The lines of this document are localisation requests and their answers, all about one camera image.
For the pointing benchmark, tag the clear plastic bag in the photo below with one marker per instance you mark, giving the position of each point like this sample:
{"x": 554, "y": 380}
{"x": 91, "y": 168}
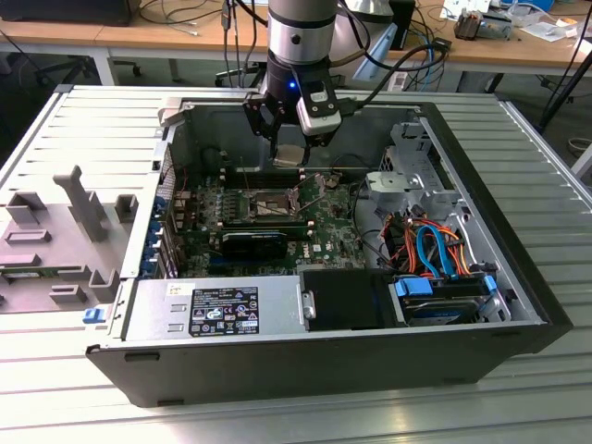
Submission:
{"x": 548, "y": 28}

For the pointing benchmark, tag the RAM stick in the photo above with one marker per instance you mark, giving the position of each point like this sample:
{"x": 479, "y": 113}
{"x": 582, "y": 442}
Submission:
{"x": 28, "y": 274}
{"x": 263, "y": 231}

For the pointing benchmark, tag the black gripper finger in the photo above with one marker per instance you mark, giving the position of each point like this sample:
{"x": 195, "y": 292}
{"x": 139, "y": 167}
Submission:
{"x": 253, "y": 111}
{"x": 319, "y": 141}

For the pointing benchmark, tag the pale blue teach pendant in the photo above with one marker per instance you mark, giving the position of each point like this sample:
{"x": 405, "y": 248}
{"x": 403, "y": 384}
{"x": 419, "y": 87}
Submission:
{"x": 377, "y": 55}

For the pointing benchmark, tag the blue plastic latch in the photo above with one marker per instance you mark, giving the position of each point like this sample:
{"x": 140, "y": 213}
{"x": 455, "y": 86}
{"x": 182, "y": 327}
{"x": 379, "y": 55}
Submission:
{"x": 94, "y": 316}

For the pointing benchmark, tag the copper CPU cooler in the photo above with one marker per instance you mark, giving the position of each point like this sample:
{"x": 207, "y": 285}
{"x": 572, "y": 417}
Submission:
{"x": 467, "y": 25}

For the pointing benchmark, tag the CPU with silver top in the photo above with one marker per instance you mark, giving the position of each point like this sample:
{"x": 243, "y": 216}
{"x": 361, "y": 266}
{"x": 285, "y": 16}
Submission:
{"x": 289, "y": 155}

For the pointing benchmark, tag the hard disk in blue carrier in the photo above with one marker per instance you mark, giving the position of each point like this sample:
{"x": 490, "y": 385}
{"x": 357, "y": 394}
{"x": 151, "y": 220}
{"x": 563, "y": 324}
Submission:
{"x": 414, "y": 287}

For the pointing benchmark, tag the green motherboard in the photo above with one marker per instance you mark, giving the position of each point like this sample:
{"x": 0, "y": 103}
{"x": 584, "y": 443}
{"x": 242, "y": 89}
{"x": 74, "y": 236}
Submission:
{"x": 324, "y": 231}

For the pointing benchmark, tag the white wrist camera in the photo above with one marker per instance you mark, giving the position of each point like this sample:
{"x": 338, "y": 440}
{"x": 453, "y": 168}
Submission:
{"x": 321, "y": 122}

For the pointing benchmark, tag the CPU socket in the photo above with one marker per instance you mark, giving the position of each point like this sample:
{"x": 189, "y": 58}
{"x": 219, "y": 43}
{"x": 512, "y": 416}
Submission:
{"x": 268, "y": 203}

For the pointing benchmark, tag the black open PC case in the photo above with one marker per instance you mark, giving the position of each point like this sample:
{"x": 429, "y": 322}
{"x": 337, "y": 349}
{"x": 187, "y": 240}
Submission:
{"x": 300, "y": 370}

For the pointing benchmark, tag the wooden desk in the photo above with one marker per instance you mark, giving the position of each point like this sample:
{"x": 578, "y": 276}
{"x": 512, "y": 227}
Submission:
{"x": 55, "y": 32}

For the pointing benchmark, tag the silver drive cage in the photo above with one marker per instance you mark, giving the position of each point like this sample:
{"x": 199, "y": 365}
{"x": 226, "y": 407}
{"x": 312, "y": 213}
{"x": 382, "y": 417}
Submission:
{"x": 398, "y": 182}

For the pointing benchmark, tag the black drive bay box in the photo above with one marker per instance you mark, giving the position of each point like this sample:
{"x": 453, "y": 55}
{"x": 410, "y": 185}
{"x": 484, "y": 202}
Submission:
{"x": 347, "y": 300}

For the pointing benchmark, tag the grey parts rack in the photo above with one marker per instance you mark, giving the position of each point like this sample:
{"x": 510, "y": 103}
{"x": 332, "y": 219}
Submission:
{"x": 46, "y": 222}

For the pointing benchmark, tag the black flat device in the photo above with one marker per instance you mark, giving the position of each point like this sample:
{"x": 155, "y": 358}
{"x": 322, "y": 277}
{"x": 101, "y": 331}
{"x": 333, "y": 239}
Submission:
{"x": 69, "y": 11}

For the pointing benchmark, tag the white labelled adapter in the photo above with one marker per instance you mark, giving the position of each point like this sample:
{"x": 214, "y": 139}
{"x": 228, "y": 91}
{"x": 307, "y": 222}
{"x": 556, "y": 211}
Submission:
{"x": 398, "y": 81}

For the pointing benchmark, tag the black graphics card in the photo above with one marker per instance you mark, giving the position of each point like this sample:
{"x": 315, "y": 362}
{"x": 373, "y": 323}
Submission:
{"x": 252, "y": 245}

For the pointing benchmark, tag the black upright box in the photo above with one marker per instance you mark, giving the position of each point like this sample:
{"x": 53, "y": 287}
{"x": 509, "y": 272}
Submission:
{"x": 402, "y": 23}

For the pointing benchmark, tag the black tripod leg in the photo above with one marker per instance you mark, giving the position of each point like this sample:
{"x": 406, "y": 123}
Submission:
{"x": 562, "y": 96}

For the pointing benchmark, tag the silver power supply unit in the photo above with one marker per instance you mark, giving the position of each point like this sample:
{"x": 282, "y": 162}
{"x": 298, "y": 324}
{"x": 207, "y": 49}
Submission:
{"x": 152, "y": 310}

